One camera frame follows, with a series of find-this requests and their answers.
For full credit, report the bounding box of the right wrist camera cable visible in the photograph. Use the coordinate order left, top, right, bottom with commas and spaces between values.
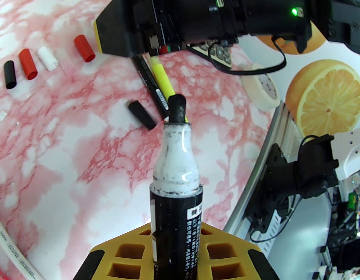
211, 35, 287, 76

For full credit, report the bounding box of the red whiteboard marker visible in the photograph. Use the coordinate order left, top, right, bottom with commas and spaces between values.
0, 213, 40, 280

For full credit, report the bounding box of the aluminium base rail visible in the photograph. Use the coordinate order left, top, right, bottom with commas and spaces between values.
224, 101, 303, 244

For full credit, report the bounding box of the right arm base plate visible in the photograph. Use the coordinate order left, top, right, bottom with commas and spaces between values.
250, 143, 288, 235

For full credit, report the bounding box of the black base cable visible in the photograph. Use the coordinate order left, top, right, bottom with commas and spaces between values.
250, 191, 303, 243

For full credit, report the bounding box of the red marker cap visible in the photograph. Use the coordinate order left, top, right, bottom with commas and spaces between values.
74, 35, 96, 63
18, 48, 38, 80

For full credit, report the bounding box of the grey metal sheet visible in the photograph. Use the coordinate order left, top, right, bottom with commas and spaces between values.
273, 220, 329, 280

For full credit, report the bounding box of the thin black pen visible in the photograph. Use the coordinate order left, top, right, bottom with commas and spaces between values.
133, 56, 170, 119

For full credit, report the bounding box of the perforated cable tray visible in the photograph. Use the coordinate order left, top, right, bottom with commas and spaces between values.
256, 209, 285, 253

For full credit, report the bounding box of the yellow highlighter pen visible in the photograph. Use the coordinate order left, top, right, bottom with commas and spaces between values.
147, 57, 188, 124

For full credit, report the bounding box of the black whiteboard marker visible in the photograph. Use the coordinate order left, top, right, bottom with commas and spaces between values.
149, 94, 204, 280

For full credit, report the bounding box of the black desk calculator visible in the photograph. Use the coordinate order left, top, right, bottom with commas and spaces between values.
187, 38, 236, 69

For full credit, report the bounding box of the white marker cap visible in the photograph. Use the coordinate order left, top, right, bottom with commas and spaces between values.
38, 46, 58, 71

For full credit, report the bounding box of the beige masking tape roll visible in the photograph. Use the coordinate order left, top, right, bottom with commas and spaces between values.
241, 63, 281, 111

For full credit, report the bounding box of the thick black marker cap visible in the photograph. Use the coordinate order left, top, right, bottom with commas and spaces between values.
128, 100, 157, 130

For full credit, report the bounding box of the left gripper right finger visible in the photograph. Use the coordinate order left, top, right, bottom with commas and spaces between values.
200, 223, 281, 280

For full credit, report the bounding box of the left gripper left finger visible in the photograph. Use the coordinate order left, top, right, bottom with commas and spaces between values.
73, 225, 153, 280

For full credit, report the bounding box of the small circuit board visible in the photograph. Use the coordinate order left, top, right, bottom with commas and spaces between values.
346, 183, 360, 232

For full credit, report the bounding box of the thin black pen cap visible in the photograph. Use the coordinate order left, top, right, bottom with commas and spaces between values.
4, 60, 18, 90

